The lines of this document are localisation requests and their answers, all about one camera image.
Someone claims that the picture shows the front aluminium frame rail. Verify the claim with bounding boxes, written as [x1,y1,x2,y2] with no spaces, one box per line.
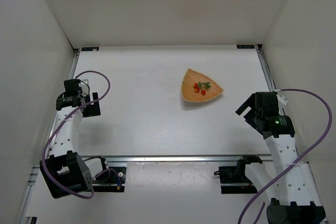
[81,155,271,163]

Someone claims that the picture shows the right black corner bracket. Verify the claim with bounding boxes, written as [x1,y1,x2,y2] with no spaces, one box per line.
[236,45,255,49]

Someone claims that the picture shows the red cherries with green leaves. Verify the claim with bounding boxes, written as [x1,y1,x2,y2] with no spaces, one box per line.
[193,82,211,93]

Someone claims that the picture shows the black corner bracket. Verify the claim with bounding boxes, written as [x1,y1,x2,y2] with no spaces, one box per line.
[81,47,99,51]
[236,45,255,49]

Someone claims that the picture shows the left aluminium frame rail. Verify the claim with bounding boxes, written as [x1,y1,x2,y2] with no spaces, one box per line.
[42,49,80,158]

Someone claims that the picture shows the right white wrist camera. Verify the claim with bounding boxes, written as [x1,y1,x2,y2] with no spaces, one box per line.
[274,89,288,109]

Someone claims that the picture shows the left black corner bracket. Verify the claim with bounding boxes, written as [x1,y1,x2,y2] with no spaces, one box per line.
[81,47,99,51]

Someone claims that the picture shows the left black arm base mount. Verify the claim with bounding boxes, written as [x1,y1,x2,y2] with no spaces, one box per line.
[85,156,127,193]

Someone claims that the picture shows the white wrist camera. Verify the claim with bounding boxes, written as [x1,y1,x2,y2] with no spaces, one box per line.
[274,89,288,109]
[79,79,90,96]

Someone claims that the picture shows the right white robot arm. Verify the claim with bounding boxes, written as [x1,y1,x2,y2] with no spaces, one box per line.
[236,91,326,223]

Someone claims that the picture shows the aluminium frame rail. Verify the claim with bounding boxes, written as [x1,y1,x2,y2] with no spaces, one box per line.
[42,49,80,158]
[81,155,271,163]
[257,44,298,167]

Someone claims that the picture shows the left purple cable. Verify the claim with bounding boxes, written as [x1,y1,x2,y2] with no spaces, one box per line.
[41,70,122,199]

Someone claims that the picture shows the woven triangular fruit basket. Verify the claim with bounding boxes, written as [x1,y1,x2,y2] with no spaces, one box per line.
[181,69,224,103]

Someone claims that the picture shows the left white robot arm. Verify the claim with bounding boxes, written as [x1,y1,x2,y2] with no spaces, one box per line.
[40,79,108,199]

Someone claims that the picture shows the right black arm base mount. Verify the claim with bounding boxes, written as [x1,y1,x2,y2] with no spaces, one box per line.
[214,155,263,195]

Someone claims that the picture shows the right aluminium frame rail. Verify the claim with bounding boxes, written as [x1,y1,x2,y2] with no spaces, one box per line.
[257,44,298,167]

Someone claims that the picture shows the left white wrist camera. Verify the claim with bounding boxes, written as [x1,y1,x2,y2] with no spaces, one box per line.
[79,79,90,96]

